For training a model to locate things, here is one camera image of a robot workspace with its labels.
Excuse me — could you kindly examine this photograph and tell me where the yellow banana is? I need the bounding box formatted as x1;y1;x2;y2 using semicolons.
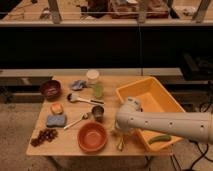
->
111;130;125;151

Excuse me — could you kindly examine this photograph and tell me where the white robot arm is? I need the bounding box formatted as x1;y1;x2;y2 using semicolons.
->
115;97;213;144

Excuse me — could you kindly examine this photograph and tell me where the clear plastic cup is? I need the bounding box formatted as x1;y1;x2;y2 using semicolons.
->
86;69;103;99

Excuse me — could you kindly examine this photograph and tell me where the small metal cup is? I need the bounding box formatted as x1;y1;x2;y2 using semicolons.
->
92;105;104;122

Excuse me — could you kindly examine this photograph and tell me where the blue crumpled cloth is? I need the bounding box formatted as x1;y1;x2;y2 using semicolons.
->
71;80;87;91

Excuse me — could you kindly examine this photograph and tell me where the metal spoon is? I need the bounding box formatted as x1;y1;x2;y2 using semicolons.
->
63;113;89;130

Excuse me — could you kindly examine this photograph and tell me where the wooden table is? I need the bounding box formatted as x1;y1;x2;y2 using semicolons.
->
26;76;172;157

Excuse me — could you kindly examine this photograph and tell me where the yellow plastic bin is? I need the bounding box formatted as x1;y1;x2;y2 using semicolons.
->
116;76;184;151

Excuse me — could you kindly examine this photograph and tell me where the orange plastic bowl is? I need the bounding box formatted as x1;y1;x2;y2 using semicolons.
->
77;122;108;153

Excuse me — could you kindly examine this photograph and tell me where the orange fruit toy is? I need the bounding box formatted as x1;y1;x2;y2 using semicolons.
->
50;103;63;115

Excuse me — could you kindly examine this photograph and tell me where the dark red bowl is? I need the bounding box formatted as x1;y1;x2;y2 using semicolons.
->
39;80;61;100

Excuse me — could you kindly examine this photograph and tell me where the blue sponge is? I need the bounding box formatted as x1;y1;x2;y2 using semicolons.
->
46;115;66;127

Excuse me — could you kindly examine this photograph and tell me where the green cucumber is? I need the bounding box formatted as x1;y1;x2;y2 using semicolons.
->
148;135;172;145

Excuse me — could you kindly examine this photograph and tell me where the bunch of dark grapes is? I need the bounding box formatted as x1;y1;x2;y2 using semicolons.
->
30;129;58;147

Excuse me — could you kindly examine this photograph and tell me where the white handled brush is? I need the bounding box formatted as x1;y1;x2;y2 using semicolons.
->
67;93;104;105

